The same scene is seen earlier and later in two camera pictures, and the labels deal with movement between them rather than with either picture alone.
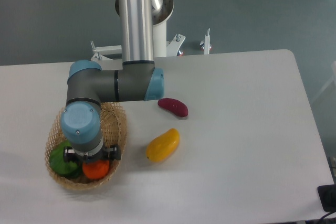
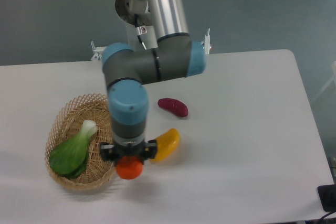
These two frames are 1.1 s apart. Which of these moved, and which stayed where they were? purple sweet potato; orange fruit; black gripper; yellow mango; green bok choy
Moved: black gripper; orange fruit
Stayed: green bok choy; purple sweet potato; yellow mango
